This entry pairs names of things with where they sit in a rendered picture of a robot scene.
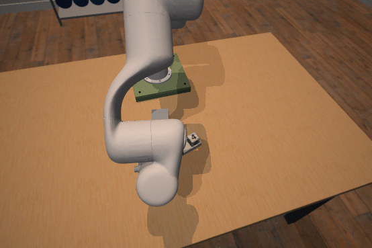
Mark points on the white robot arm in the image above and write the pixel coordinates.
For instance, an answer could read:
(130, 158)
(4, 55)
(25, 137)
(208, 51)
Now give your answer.
(157, 143)

